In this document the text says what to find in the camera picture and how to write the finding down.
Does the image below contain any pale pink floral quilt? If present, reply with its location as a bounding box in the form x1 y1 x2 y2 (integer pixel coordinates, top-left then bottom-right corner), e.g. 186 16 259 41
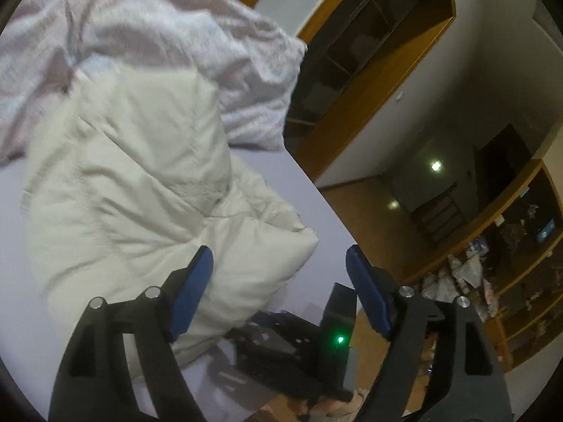
1 0 306 163

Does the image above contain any wooden low bookshelf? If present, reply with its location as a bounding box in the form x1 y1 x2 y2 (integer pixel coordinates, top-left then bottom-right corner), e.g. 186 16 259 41
404 159 562 371

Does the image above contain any cream puffer jacket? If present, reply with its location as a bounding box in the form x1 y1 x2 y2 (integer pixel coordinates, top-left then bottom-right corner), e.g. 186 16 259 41
22 68 318 365

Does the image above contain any wooden wall shelf niche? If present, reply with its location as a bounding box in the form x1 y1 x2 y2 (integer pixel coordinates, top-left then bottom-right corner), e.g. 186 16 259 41
199 0 456 181

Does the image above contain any person's right hand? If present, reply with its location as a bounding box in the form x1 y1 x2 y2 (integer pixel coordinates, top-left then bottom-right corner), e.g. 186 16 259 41
295 388 368 421

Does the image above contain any dark doorway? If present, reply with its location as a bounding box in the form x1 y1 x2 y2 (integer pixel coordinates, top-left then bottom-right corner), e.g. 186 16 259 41
474 124 532 210

